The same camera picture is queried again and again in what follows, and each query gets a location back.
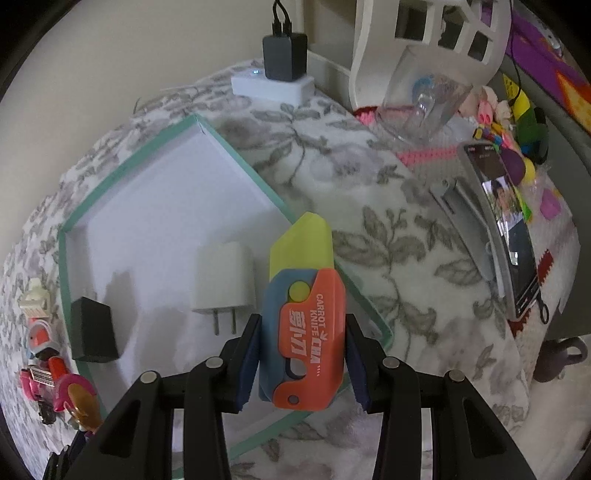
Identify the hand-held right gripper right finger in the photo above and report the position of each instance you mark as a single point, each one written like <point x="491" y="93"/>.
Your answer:
<point x="358" y="369"/>

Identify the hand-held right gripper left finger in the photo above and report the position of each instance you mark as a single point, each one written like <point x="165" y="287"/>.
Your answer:
<point x="247" y="369"/>

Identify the orange blue toy carrot knife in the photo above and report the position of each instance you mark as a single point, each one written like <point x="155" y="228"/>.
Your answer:
<point x="304" y="323"/>

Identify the white box with teal edge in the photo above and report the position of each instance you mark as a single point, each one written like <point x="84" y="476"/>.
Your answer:
<point x="161" y="207"/>

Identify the pink watch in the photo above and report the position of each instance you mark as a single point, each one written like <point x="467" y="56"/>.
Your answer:
<point x="62" y="392"/>

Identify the white charger plug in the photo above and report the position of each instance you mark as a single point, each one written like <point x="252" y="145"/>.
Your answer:
<point x="224" y="277"/>

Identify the black charger cube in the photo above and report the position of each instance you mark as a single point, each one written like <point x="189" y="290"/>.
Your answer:
<point x="92" y="330"/>

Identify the purple rounded object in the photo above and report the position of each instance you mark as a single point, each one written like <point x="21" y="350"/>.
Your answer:
<point x="556" y="360"/>

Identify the smartphone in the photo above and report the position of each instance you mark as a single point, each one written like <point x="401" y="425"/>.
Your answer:
<point x="512" y="230"/>

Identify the orange and white toy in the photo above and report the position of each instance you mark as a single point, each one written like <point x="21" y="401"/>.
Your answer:
<point x="41" y="339"/>

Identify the cream hair clip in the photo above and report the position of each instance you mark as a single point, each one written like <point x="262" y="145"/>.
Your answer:
<point x="34" y="300"/>

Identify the clear glass cup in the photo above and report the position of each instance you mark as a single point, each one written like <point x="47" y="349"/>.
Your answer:
<point x="425" y="106"/>

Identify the white power strip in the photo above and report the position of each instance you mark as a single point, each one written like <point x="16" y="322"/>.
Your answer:
<point x="277" y="90"/>

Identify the pile of colourful small toys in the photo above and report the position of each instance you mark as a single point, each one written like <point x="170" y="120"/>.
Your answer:
<point x="498" y="124"/>

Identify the black power adapter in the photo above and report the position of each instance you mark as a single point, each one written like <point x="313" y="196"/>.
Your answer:
<point x="284" y="57"/>

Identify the white plastic chair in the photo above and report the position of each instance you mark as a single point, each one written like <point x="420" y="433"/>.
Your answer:
<point x="369" y="50"/>

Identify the purple printed cloth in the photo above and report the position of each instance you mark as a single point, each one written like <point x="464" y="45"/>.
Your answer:
<point x="549" y="60"/>

